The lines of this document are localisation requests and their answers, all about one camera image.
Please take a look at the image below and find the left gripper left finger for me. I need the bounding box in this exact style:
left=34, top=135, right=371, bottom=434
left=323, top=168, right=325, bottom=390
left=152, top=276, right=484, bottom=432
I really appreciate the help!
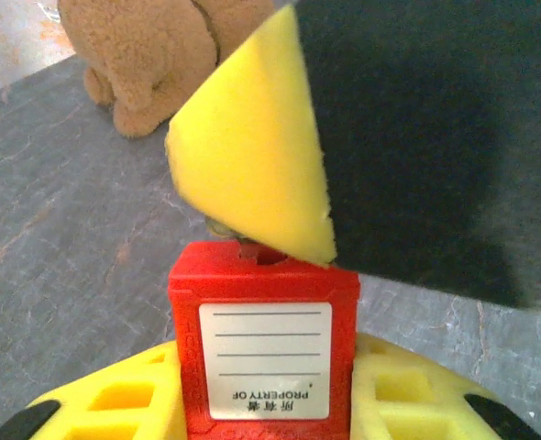
left=0, top=339, right=187, bottom=440

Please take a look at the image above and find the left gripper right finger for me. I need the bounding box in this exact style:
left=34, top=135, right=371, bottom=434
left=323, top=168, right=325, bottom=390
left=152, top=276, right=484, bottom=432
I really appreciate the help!
left=350, top=332, right=541, bottom=440

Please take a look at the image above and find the red padlock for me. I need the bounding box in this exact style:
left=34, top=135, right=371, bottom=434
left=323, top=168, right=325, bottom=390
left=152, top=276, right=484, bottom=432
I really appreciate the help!
left=167, top=240, right=361, bottom=440

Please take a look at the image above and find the brown teddy bear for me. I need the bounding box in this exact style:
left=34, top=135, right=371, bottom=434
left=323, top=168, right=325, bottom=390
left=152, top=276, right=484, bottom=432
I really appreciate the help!
left=57, top=0, right=276, bottom=139

